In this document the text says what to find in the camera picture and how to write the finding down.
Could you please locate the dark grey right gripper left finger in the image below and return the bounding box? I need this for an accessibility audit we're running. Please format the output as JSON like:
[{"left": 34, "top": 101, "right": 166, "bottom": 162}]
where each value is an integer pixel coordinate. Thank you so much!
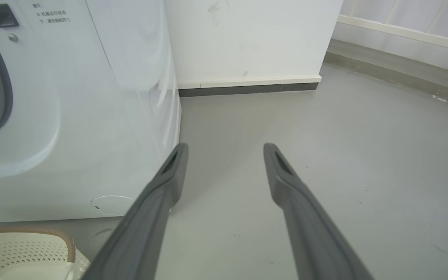
[{"left": 81, "top": 143, "right": 189, "bottom": 280}]

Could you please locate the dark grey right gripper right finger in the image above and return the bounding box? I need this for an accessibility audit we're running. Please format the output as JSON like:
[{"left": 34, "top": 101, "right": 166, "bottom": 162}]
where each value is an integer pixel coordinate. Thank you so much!
[{"left": 263, "top": 143, "right": 375, "bottom": 280}]

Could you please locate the white washing machine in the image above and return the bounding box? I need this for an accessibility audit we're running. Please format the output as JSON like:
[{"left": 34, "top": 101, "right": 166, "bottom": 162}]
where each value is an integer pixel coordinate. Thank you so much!
[{"left": 0, "top": 0, "right": 182, "bottom": 223}]

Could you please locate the white and grey skirting board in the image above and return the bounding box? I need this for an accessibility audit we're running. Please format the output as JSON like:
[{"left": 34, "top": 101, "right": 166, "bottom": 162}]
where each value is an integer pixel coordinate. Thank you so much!
[{"left": 177, "top": 75, "right": 322, "bottom": 98}]

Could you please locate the white perforated laundry basket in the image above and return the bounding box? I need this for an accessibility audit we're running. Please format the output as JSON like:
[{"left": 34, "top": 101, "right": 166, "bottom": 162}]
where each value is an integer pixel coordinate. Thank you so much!
[{"left": 0, "top": 226, "right": 91, "bottom": 280}]

